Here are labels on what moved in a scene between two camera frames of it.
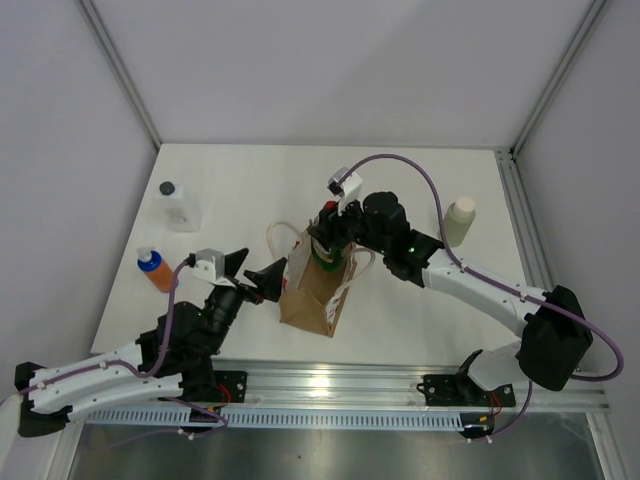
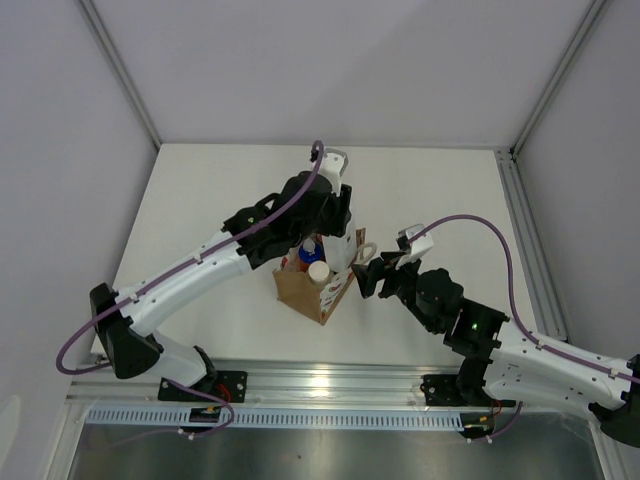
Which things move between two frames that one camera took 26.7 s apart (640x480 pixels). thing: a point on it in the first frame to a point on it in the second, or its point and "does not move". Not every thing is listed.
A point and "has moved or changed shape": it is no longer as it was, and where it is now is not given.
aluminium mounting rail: (386, 386) does not move
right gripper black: (328, 222) to (377, 270)
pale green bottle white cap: (459, 218) to (319, 272)
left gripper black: (267, 280) to (340, 213)
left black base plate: (230, 386) does not move
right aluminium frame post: (549, 89) does not move
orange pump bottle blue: (151, 263) to (309, 253)
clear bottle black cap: (183, 215) has moved or changed shape
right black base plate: (449, 390) does not move
